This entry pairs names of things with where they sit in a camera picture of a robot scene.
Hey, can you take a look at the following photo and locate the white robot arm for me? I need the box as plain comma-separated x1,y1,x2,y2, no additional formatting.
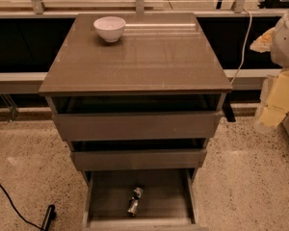
250,9,289,68

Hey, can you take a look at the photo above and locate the black object on floor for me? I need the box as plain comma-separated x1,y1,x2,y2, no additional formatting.
42,204,56,231

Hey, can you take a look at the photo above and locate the middle grey drawer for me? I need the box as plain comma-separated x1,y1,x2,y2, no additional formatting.
71,149,207,171

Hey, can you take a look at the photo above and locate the top grey drawer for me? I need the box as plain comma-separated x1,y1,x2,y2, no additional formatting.
53,112,222,141

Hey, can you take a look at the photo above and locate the grey drawer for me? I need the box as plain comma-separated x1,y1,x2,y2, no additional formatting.
53,112,222,141
71,149,207,171
83,169,209,231

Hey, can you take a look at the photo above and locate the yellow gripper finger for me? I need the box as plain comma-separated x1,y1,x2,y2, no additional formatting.
250,28,275,53

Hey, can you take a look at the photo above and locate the grey drawer cabinet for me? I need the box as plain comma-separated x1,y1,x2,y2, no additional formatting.
38,13,233,231

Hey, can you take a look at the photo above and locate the bottom grey drawer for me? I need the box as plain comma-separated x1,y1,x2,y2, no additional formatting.
83,169,209,231

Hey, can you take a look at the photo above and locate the black floor cable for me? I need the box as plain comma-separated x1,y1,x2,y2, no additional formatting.
0,176,44,231

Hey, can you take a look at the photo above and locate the white ceramic bowl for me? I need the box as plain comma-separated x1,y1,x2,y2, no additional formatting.
93,16,126,42

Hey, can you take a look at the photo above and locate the white hanging cable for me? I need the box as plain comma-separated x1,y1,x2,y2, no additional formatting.
229,7,253,85

